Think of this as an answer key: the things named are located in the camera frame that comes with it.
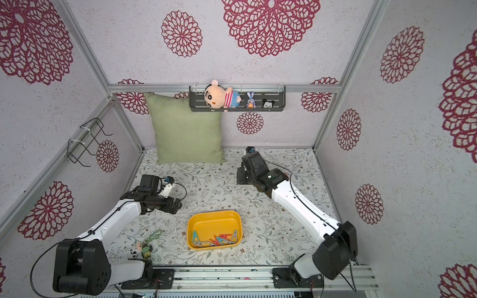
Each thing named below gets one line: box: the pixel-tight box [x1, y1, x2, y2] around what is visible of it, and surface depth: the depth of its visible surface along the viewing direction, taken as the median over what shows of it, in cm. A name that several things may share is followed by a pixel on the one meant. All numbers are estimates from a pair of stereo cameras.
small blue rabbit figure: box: [245, 90, 256, 109], surface depth 93 cm
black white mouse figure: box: [262, 98, 276, 109], surface depth 94 cm
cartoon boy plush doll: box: [204, 79, 242, 112], surface depth 87 cm
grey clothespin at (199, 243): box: [193, 241, 217, 248], surface depth 83 cm
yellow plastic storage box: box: [186, 209, 243, 251], surface depth 90 cm
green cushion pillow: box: [144, 91, 227, 165], surface depth 100 cm
